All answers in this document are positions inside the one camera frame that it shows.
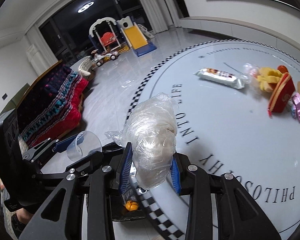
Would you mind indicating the white curtain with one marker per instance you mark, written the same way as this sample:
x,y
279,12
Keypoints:
x,y
162,14

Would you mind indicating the white snack wrapper packet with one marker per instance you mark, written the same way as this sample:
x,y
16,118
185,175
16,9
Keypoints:
x,y
221,77

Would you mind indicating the yellow sponge flower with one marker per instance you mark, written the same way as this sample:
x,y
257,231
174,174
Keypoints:
x,y
268,78

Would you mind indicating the white toy car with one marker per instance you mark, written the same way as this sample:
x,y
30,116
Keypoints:
x,y
100,59

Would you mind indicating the white woven basket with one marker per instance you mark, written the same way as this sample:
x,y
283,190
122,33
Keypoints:
x,y
85,67

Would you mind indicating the pink toy car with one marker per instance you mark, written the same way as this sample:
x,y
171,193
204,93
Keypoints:
x,y
296,106

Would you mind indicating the red patterned quilt pile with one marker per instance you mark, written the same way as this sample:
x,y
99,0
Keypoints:
x,y
50,107

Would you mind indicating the person's left hand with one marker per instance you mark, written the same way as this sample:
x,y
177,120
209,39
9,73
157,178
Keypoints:
x,y
24,216

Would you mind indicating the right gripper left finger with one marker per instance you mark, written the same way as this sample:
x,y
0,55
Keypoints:
x,y
60,215

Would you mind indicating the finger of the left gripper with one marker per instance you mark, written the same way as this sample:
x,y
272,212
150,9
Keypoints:
x,y
67,139
110,156

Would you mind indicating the clear plastic cup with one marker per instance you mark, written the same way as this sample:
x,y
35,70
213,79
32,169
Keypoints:
x,y
85,143

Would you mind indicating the white floor air conditioner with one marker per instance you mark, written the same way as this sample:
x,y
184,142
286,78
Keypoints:
x,y
37,60

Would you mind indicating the yellow toy slide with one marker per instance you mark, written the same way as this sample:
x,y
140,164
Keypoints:
x,y
135,38

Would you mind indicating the clear wrap bundle white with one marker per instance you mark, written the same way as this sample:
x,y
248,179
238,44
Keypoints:
x,y
151,129

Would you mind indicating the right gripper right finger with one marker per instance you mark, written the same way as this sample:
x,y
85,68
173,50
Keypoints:
x,y
218,203

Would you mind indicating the green sofa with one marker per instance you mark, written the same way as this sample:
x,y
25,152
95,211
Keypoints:
x,y
12,104

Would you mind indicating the clear bag pink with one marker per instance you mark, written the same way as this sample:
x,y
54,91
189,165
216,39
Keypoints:
x,y
250,73

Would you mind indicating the black lined trash bin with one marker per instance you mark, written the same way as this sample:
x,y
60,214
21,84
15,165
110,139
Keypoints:
x,y
124,206

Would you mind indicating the toy swing red seat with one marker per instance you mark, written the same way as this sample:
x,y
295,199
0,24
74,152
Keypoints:
x,y
109,40

